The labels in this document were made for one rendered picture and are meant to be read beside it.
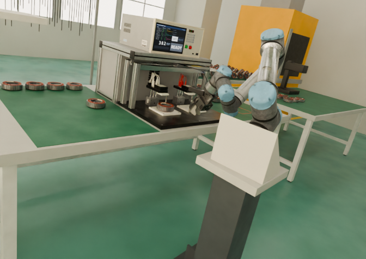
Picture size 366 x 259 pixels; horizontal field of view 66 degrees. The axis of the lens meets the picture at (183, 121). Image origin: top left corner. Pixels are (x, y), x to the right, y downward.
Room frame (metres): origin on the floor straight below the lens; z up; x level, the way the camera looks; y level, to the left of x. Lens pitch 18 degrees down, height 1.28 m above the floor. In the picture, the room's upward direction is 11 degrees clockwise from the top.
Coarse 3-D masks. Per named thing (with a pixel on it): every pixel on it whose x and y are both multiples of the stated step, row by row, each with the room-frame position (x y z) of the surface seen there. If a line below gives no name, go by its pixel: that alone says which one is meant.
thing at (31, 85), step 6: (6, 84) 1.61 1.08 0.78; (12, 84) 1.62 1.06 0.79; (18, 84) 1.65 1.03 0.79; (30, 84) 1.70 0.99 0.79; (36, 84) 1.73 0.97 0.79; (42, 84) 1.75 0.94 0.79; (48, 84) 1.79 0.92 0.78; (54, 84) 1.81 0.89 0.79; (60, 84) 1.86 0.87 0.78; (66, 84) 1.90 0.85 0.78; (72, 84) 1.94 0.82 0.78; (78, 84) 1.96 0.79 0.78
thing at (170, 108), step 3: (159, 102) 1.75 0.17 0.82; (162, 102) 1.77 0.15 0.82; (165, 102) 1.78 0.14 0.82; (159, 105) 1.70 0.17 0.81; (162, 105) 1.69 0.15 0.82; (165, 105) 1.75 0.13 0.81; (168, 105) 1.76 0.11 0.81; (171, 105) 1.74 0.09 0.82; (159, 108) 1.69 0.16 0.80; (162, 108) 1.68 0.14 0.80; (165, 108) 1.68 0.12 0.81; (168, 108) 1.69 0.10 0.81; (171, 108) 1.70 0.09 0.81; (165, 111) 1.68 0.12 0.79; (168, 111) 1.69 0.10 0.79; (171, 111) 1.70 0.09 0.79
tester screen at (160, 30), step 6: (156, 30) 1.78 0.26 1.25; (162, 30) 1.81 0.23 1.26; (168, 30) 1.85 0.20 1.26; (174, 30) 1.88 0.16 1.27; (180, 30) 1.92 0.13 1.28; (156, 36) 1.79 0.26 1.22; (162, 36) 1.82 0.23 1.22; (168, 36) 1.85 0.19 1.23; (180, 36) 1.93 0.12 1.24; (156, 42) 1.79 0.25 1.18; (168, 42) 1.86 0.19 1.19; (174, 42) 1.89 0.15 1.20; (180, 42) 1.93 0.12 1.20; (156, 48) 1.80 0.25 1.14
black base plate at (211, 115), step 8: (120, 104) 1.74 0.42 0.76; (128, 104) 1.73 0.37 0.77; (136, 104) 1.77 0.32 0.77; (144, 104) 1.80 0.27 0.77; (176, 104) 1.97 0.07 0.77; (184, 104) 2.01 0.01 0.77; (136, 112) 1.61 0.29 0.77; (144, 112) 1.63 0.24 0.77; (152, 112) 1.67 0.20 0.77; (184, 112) 1.81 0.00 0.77; (208, 112) 1.93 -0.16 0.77; (216, 112) 1.97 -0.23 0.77; (152, 120) 1.51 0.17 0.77; (160, 120) 1.54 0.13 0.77; (168, 120) 1.57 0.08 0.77; (176, 120) 1.60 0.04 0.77; (184, 120) 1.63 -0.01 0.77; (192, 120) 1.66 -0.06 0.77; (200, 120) 1.69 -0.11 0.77; (208, 120) 1.72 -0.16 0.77; (216, 120) 1.77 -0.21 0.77; (160, 128) 1.44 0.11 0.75; (168, 128) 1.48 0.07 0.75
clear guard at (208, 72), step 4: (180, 64) 1.94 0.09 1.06; (184, 64) 1.95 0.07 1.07; (188, 64) 2.00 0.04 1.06; (192, 68) 1.86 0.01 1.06; (196, 68) 1.86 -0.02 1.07; (200, 68) 1.91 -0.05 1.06; (204, 68) 1.95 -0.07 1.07; (208, 68) 2.00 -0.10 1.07; (204, 72) 1.79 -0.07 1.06; (208, 72) 1.81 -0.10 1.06; (212, 72) 1.85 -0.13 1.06; (208, 76) 1.79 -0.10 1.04; (208, 80) 1.76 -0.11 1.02
